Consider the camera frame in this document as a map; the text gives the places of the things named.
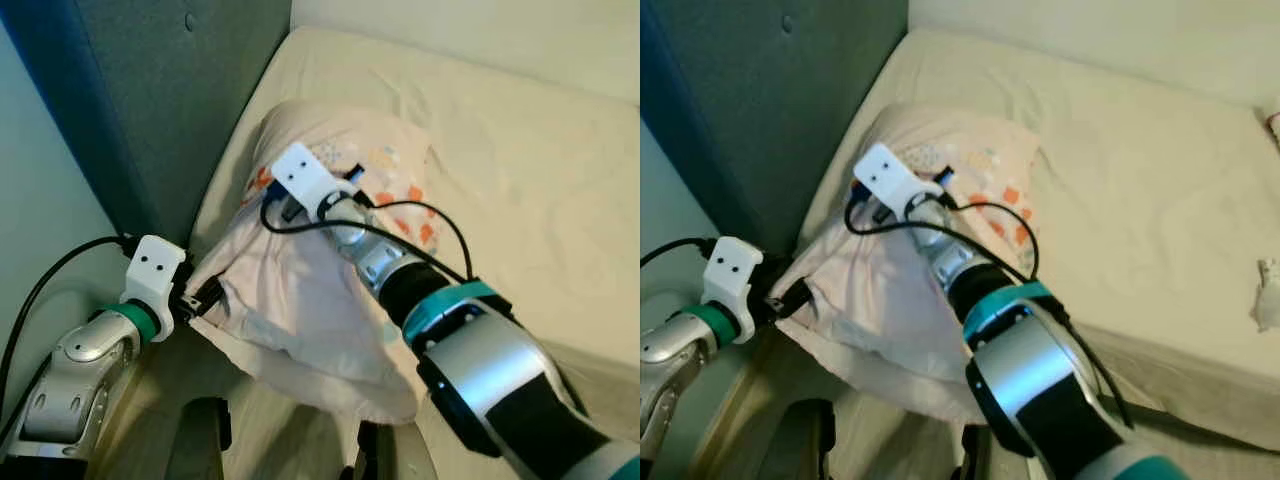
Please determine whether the pink pillow with coloured dots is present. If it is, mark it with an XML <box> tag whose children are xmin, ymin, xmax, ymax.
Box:
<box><xmin>190</xmin><ymin>100</ymin><xmax>441</xmax><ymax>426</ymax></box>
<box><xmin>795</xmin><ymin>103</ymin><xmax>1041</xmax><ymax>426</ymax></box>

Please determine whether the white wrapper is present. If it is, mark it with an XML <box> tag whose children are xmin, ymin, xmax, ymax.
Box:
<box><xmin>1253</xmin><ymin>258</ymin><xmax>1280</xmax><ymax>333</ymax></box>

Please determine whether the dark robot left leg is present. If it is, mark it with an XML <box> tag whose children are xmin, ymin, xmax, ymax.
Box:
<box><xmin>165</xmin><ymin>398</ymin><xmax>233</xmax><ymax>480</ymax></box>
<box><xmin>775</xmin><ymin>398</ymin><xmax>836</xmax><ymax>480</ymax></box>

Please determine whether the dark robot leg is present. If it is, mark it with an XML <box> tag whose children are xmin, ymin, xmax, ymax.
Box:
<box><xmin>775</xmin><ymin>398</ymin><xmax>836</xmax><ymax>480</ymax></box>
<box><xmin>165</xmin><ymin>398</ymin><xmax>233</xmax><ymax>480</ymax></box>
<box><xmin>340</xmin><ymin>420</ymin><xmax>381</xmax><ymax>480</ymax></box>
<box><xmin>960</xmin><ymin>425</ymin><xmax>991</xmax><ymax>480</ymax></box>

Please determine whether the dark green upholstered headboard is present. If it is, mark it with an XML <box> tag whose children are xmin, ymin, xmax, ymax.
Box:
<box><xmin>0</xmin><ymin>0</ymin><xmax>293</xmax><ymax>251</ymax></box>
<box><xmin>640</xmin><ymin>0</ymin><xmax>911</xmax><ymax>256</ymax></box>

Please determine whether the dark robot right leg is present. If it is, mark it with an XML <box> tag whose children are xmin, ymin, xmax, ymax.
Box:
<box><xmin>960</xmin><ymin>425</ymin><xmax>991</xmax><ymax>480</ymax></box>
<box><xmin>340</xmin><ymin>420</ymin><xmax>381</xmax><ymax>480</ymax></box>

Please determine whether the bed with beige sheet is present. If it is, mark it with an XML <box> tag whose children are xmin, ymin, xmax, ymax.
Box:
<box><xmin>790</xmin><ymin>28</ymin><xmax>1280</xmax><ymax>456</ymax></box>
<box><xmin>95</xmin><ymin>25</ymin><xmax>641</xmax><ymax>480</ymax></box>

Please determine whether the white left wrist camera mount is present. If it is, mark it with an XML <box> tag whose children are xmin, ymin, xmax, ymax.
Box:
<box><xmin>122</xmin><ymin>235</ymin><xmax>188</xmax><ymax>316</ymax></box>
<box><xmin>703</xmin><ymin>238</ymin><xmax>766</xmax><ymax>319</ymax></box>

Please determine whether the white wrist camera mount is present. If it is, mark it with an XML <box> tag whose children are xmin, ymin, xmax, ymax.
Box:
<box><xmin>703</xmin><ymin>238</ymin><xmax>766</xmax><ymax>319</ymax></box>
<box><xmin>272</xmin><ymin>142</ymin><xmax>361</xmax><ymax>216</ymax></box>
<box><xmin>853</xmin><ymin>142</ymin><xmax>946</xmax><ymax>219</ymax></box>
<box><xmin>122</xmin><ymin>235</ymin><xmax>188</xmax><ymax>316</ymax></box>

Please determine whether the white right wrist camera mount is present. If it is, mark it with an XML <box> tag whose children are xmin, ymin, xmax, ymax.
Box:
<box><xmin>272</xmin><ymin>142</ymin><xmax>361</xmax><ymax>216</ymax></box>
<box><xmin>853</xmin><ymin>142</ymin><xmax>946</xmax><ymax>219</ymax></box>

